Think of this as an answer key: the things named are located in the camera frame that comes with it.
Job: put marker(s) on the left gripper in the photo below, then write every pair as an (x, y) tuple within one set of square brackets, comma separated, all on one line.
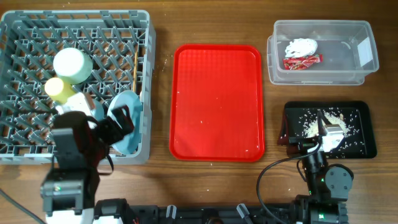
[(115, 132)]

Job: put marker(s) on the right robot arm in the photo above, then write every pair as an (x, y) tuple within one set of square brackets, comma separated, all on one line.
[(328, 185)]

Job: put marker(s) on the large light blue plate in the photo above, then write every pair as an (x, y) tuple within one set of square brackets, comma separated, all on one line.
[(129, 143)]

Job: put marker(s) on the white napkin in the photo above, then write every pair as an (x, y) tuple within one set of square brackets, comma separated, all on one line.
[(301, 48)]

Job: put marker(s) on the clear plastic bin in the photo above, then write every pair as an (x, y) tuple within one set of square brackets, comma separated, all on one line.
[(348, 49)]

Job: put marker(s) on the black plastic tray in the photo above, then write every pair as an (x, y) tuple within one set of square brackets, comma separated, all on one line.
[(353, 117)]

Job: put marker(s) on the red snack wrapper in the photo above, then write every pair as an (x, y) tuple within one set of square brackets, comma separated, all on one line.
[(302, 63)]

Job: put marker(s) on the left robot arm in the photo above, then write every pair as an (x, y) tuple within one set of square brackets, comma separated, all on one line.
[(68, 190)]

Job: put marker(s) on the wooden chopstick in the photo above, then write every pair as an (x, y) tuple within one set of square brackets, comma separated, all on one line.
[(134, 83)]

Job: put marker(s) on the small blue bowl with crumbs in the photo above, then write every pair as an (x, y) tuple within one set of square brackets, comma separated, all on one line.
[(98, 111)]

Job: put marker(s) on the yellow plastic cup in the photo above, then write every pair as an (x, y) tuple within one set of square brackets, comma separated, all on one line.
[(58, 90)]

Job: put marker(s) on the red plastic tray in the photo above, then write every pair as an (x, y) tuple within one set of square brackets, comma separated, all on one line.
[(217, 110)]

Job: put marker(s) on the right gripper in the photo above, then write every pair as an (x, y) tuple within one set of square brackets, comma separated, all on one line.
[(300, 144)]

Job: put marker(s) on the grey dishwasher rack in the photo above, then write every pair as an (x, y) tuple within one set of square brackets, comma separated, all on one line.
[(29, 42)]

